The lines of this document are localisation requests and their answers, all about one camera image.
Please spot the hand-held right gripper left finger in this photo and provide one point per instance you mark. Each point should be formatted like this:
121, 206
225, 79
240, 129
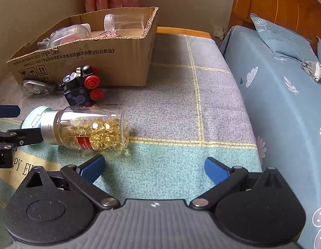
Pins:
94, 167

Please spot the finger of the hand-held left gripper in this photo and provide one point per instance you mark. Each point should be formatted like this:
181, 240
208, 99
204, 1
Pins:
6, 111
28, 135

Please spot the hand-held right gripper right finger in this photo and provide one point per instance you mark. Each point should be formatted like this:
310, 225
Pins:
216, 171

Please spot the mint round case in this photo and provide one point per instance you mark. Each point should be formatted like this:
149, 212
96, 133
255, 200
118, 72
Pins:
33, 116

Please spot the capsule bottle with silver cap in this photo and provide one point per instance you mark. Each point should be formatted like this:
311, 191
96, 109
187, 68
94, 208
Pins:
98, 129

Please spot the grey plush toy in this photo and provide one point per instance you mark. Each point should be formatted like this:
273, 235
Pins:
44, 42

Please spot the clear jar with red lid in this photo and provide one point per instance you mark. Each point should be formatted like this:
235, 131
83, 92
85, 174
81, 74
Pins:
71, 35

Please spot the cardboard box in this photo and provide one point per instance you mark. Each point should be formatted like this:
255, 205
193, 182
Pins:
103, 59

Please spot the clear plastic jar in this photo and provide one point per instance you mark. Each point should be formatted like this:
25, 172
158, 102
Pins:
124, 22

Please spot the clear plastic wrapper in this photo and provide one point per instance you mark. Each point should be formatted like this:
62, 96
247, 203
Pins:
33, 87

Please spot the black toy train car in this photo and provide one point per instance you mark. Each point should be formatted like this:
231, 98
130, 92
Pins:
77, 90

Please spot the checked grey green blanket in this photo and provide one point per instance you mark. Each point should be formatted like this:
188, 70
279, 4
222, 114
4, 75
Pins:
170, 109

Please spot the bed with blue sheet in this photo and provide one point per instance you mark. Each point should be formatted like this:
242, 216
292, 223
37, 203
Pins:
279, 109

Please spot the crumpled grey cloth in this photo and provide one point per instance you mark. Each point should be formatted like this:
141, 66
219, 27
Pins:
314, 70

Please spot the wooden headboard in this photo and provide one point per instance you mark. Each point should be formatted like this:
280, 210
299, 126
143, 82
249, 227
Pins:
279, 0

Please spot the white wall socket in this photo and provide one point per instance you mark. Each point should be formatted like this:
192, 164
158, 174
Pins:
218, 31

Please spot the wooden bed frame edge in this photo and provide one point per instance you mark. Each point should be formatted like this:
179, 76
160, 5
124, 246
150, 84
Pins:
181, 31

